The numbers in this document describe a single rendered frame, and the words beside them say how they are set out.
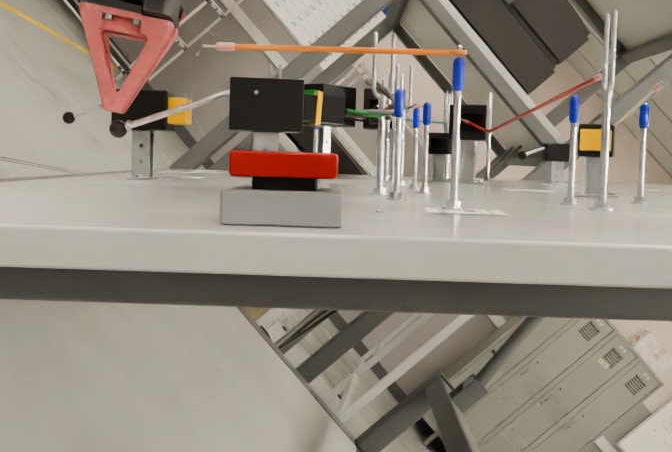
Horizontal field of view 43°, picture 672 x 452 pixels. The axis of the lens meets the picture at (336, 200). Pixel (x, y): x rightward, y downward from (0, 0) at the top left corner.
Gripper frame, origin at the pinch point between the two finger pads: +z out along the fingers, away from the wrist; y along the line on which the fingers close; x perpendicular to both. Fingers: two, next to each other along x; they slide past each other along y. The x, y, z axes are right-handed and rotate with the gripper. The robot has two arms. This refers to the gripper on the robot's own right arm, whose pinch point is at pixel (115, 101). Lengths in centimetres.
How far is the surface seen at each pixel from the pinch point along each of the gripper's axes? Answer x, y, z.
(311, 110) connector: -14.8, -1.2, -2.1
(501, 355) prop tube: -56, 67, 26
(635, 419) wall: -397, 673, 169
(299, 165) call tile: -13.3, -27.4, 2.4
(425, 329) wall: -197, 715, 127
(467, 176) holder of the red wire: -41, 50, -1
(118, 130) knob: -0.7, -0.4, 2.2
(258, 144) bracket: -11.3, -0.7, 1.2
